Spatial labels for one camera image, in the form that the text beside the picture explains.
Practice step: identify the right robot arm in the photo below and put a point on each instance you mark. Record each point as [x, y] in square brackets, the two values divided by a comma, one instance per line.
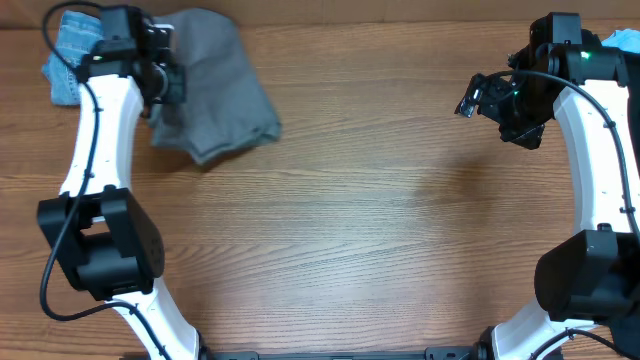
[590, 280]

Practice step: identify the cardboard back wall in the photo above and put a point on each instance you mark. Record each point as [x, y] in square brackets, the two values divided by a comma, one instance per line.
[288, 12]

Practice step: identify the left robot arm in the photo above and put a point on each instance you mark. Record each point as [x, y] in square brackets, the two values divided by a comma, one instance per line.
[106, 252]

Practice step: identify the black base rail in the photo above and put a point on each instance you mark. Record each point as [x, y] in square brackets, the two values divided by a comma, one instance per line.
[432, 353]

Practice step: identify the grey shorts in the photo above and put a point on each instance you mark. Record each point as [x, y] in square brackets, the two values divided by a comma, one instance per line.
[226, 109]

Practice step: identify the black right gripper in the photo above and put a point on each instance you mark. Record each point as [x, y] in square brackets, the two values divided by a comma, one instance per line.
[513, 122]

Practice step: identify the black garment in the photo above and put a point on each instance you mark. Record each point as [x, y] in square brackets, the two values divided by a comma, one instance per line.
[608, 170]

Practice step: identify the light blue garment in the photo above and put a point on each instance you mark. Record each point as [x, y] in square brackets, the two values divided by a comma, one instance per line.
[627, 40]

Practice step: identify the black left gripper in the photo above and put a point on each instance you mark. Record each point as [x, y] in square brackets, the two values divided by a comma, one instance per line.
[166, 71]

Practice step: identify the folded blue denim jeans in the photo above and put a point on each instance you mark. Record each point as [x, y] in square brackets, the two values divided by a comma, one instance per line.
[77, 35]

